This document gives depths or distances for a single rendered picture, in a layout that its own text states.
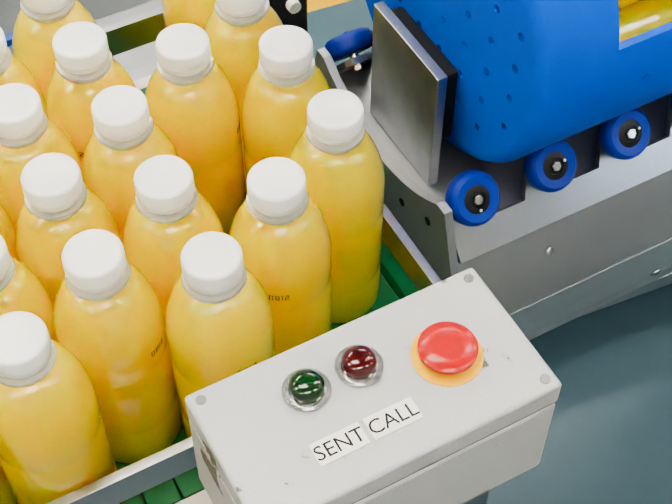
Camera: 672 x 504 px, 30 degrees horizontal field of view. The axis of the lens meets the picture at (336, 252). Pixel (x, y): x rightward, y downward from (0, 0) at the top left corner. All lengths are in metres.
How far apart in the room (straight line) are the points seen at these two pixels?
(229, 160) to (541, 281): 0.30
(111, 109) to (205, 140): 0.10
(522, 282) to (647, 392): 1.01
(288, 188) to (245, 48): 0.18
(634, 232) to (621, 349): 0.98
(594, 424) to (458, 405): 1.31
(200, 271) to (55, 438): 0.14
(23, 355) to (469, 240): 0.42
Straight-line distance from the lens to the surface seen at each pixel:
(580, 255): 1.12
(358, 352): 0.74
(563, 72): 0.89
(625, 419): 2.05
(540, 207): 1.06
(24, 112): 0.88
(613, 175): 1.09
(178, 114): 0.93
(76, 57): 0.92
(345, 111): 0.86
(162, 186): 0.82
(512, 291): 1.09
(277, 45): 0.91
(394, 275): 1.03
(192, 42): 0.91
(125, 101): 0.88
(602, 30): 0.90
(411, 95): 1.02
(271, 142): 0.93
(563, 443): 2.01
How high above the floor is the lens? 1.73
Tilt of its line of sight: 52 degrees down
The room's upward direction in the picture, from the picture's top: straight up
